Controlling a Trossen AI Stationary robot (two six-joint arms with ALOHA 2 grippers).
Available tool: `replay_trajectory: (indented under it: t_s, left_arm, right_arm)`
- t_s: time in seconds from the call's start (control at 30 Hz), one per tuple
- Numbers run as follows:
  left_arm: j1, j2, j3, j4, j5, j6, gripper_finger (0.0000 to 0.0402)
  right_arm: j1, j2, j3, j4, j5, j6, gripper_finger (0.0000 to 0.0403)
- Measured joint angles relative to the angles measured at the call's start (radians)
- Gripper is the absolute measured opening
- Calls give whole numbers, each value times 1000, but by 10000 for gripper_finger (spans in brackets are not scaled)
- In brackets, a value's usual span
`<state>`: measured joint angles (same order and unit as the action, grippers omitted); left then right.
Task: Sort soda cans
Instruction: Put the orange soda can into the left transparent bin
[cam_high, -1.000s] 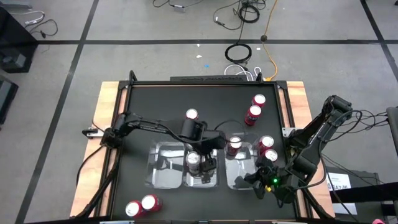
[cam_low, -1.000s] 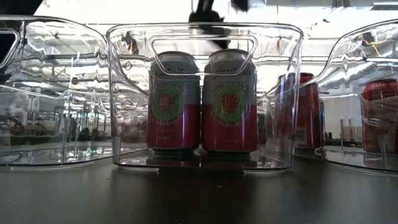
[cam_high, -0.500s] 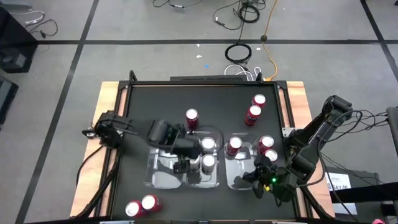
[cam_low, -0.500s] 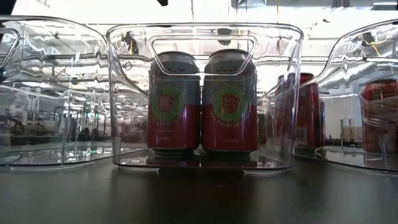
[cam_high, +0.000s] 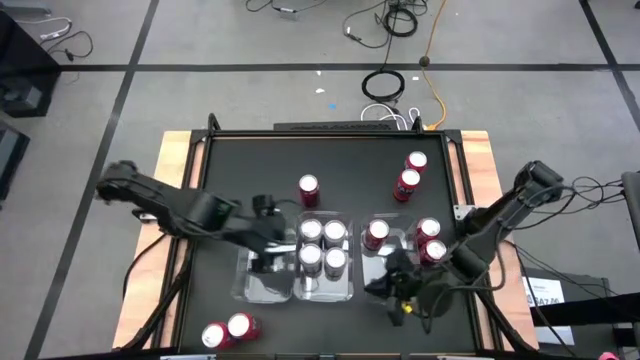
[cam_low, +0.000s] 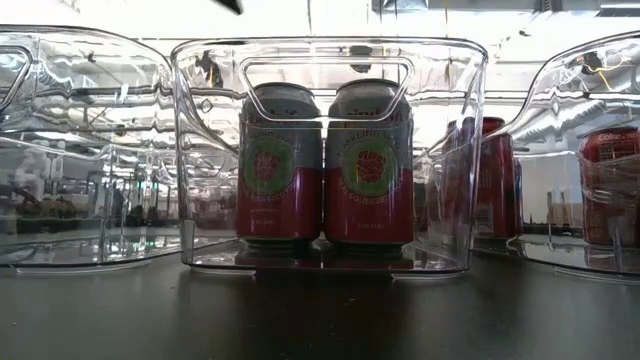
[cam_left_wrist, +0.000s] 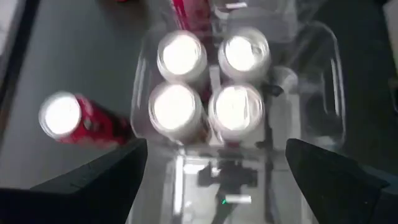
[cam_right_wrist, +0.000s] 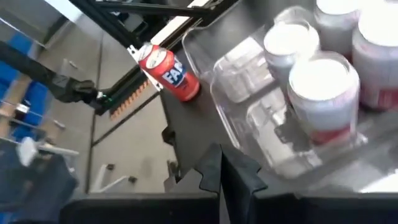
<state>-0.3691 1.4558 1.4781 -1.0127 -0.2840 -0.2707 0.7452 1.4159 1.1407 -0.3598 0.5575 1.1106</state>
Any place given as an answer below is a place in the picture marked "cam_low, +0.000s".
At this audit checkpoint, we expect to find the grey red Spindrift can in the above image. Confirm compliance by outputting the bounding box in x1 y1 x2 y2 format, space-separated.
323 78 415 247
235 82 325 246

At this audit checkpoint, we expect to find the black round ceiling fixture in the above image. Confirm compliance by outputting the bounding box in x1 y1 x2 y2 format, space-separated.
197 49 224 89
348 44 374 74

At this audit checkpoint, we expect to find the clear plastic bin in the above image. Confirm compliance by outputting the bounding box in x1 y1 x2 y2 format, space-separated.
170 35 490 279
472 30 640 281
0 24 184 274

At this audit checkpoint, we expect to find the red Coke can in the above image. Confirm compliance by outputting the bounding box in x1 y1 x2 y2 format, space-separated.
577 125 640 247
472 116 522 242

